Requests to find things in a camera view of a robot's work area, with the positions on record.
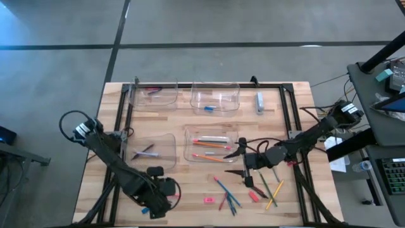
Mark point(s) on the white paper sheet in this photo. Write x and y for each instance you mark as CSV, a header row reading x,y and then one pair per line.
x,y
338,164

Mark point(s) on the grey pencil with pink eraser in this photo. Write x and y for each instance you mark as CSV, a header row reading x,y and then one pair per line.
x,y
210,139

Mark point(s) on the clear water bottle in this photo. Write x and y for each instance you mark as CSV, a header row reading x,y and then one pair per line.
x,y
364,166

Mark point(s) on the black pen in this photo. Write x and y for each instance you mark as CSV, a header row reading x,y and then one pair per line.
x,y
264,195
144,151

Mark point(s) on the orange pencil with pink eraser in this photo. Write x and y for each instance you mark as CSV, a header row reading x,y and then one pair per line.
x,y
212,145
207,157

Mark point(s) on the black rig pole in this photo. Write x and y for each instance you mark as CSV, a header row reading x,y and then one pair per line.
x,y
383,52

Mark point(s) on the teal box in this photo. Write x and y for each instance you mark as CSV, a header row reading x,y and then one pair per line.
x,y
383,75

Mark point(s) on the backlit computer keyboard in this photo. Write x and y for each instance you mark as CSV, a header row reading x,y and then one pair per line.
x,y
394,175

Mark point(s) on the purple-grey pen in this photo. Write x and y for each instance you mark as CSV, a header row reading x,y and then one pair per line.
x,y
152,154

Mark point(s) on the pink rubber eraser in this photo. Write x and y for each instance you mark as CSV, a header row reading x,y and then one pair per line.
x,y
209,200

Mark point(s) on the grey side desk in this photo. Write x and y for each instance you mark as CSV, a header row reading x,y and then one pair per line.
x,y
386,133

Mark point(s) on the dark blue tablet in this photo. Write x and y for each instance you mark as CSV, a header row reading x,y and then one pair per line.
x,y
395,106

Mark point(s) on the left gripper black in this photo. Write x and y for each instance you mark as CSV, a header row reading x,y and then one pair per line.
x,y
161,190

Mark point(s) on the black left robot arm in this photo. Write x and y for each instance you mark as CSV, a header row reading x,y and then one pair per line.
x,y
107,155

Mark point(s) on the black frame clamp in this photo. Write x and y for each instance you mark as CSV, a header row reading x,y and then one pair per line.
x,y
136,80
254,81

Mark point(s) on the grey metal stand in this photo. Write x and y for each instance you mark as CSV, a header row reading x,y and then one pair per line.
x,y
31,158

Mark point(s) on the small black floor object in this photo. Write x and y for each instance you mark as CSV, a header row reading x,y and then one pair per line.
x,y
367,201

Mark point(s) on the black electronic device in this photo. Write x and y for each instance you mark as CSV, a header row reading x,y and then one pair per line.
x,y
398,77

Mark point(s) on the red eraser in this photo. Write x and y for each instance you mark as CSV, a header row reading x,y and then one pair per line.
x,y
253,196

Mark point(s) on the red crayon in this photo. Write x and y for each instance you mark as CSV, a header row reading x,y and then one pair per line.
x,y
152,89

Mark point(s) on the yellow pencil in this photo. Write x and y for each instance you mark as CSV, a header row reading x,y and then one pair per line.
x,y
280,186

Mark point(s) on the small red object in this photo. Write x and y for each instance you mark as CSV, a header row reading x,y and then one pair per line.
x,y
290,163

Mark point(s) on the blue pencil with pink eraser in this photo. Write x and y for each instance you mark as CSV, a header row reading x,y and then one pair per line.
x,y
223,187

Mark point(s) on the black rig beam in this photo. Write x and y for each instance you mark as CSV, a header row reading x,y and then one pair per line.
x,y
351,145

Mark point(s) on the grey stapler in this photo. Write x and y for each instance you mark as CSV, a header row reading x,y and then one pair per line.
x,y
259,103

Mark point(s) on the black device with blue light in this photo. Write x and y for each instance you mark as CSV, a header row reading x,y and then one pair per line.
x,y
8,136

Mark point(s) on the grey pen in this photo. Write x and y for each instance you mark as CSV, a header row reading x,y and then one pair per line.
x,y
276,174

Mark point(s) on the clear plastic bin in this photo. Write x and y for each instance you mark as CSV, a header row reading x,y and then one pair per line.
x,y
164,103
212,133
164,142
199,95

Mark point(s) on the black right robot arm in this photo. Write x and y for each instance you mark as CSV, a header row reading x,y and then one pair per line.
x,y
308,139

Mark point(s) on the red marker pen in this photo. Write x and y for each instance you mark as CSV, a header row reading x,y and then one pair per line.
x,y
222,201

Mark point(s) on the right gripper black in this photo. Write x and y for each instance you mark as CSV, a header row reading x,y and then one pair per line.
x,y
257,161

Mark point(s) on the green pencil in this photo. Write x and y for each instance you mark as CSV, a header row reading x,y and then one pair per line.
x,y
269,191

